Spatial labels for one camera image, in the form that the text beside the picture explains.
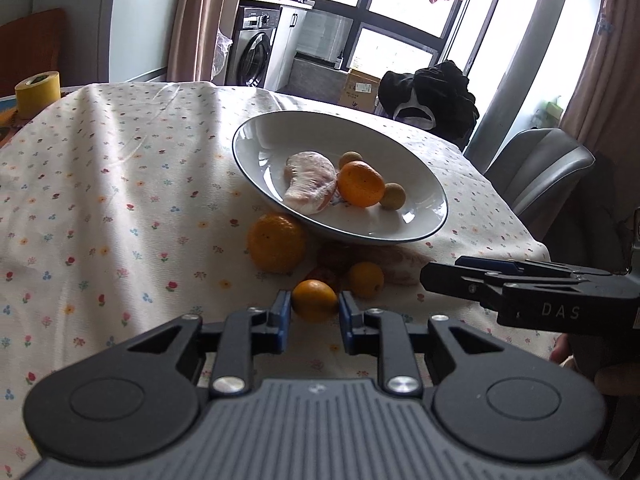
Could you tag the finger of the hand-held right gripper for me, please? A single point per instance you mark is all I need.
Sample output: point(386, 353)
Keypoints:
point(487, 262)
point(450, 280)

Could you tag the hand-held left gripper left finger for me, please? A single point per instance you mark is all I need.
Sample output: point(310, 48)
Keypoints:
point(284, 320)

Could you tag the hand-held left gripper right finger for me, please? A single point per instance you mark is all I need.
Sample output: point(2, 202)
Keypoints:
point(345, 322)

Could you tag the small kumquat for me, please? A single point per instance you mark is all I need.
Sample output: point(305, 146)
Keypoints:
point(366, 279)
point(314, 300)

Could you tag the peeled pomelo piece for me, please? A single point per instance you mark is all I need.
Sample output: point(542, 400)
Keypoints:
point(310, 185)
point(405, 265)

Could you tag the small red fruit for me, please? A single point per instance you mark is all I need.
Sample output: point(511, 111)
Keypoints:
point(325, 276)

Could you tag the large orange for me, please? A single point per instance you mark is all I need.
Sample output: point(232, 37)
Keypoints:
point(360, 183)
point(276, 242)

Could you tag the brown longan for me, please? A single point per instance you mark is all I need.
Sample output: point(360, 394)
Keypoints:
point(392, 195)
point(350, 159)

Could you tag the white plate with dark rim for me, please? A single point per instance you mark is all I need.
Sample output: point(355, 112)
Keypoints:
point(280, 140)

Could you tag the person's right hand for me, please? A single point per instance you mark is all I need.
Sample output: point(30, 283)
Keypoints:
point(562, 350)

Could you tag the grey chair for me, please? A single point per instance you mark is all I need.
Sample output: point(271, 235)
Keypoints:
point(540, 170)

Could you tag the black clothing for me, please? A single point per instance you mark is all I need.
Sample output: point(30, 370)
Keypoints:
point(440, 95)

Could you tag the floral white tablecloth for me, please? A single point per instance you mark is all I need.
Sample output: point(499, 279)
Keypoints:
point(125, 200)

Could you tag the printed cardboard box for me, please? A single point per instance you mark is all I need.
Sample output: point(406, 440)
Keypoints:
point(361, 90)

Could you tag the beige pink curtain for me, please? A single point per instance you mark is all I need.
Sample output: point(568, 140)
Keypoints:
point(610, 60)
point(195, 20)

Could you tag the grey washing machine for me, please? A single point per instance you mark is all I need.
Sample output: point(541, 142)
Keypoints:
point(252, 50)

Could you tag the clear plastic bag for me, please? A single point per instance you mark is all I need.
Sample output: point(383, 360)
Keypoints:
point(221, 55)

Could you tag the white kitchen cabinet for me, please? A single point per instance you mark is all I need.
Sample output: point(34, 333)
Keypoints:
point(287, 45)

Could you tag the yellow tape roll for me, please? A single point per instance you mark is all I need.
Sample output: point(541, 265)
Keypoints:
point(37, 95)

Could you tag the orange printed mat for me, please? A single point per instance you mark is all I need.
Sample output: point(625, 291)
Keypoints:
point(7, 125)

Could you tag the brown wooden board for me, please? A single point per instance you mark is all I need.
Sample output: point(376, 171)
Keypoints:
point(30, 45)

